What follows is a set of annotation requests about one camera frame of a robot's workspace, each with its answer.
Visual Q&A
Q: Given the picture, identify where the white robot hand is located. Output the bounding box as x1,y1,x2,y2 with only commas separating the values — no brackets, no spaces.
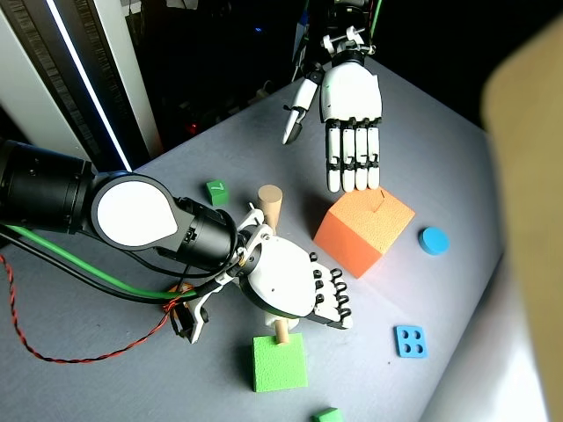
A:
237,235,355,333
281,59,384,193

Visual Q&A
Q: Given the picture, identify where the wooden mallet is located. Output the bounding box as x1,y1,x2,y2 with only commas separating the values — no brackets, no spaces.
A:
257,184,303,347

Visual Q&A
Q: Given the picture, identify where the orange foam cube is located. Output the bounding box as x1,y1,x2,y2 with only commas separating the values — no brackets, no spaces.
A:
312,188,417,280

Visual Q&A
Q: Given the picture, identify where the orange hexagon block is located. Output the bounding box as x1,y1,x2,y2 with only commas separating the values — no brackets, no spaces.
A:
166,283,199,316

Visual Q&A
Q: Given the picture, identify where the small green numbered cube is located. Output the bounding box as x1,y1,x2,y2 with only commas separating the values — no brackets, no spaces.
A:
204,179,230,207

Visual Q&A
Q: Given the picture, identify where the small plain green block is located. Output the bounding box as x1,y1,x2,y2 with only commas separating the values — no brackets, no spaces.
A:
311,406,342,422

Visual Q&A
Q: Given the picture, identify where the blue square four-hole block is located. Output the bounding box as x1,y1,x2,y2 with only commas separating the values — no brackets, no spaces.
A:
393,324,430,360

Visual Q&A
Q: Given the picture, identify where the blue round disc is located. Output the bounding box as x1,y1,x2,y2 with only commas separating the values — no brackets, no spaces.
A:
417,226,451,256

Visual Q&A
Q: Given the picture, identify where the large green foam cube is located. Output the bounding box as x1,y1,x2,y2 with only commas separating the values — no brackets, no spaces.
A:
251,332,309,394

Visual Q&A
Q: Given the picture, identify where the grey table cloth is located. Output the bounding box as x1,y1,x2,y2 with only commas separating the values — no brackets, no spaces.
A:
0,56,507,422

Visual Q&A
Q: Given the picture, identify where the blurry tan board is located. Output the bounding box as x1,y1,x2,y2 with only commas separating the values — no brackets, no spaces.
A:
481,12,563,422

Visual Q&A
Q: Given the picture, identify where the bright white light strip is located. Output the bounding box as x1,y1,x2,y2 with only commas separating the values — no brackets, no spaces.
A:
46,0,133,172

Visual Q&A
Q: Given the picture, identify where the thick green cable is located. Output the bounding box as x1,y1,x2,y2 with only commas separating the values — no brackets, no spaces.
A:
0,223,221,301

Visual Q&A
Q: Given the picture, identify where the black cable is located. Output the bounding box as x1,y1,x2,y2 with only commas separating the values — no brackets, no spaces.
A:
0,232,230,304

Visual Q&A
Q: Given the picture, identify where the white frame column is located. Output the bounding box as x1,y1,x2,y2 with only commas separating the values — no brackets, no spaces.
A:
91,0,165,162

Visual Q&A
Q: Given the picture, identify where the red twisted wire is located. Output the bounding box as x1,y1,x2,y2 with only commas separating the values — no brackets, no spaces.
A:
0,253,194,364

